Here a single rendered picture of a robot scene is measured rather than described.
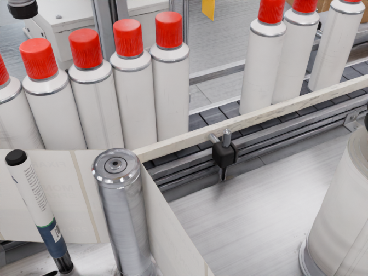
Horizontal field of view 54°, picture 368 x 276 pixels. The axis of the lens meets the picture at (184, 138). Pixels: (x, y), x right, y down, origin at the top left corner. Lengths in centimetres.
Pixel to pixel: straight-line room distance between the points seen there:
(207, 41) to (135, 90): 51
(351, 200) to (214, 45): 66
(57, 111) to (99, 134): 7
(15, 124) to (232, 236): 29
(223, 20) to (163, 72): 60
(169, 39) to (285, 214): 27
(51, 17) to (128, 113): 37
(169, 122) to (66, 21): 35
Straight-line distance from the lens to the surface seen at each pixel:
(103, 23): 58
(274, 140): 63
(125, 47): 44
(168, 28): 45
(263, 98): 59
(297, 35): 58
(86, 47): 42
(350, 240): 37
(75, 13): 82
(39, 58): 42
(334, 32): 65
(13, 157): 32
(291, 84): 63
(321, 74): 69
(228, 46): 93
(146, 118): 50
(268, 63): 55
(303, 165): 57
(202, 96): 75
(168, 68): 47
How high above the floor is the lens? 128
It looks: 43 degrees down
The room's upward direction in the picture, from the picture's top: straight up
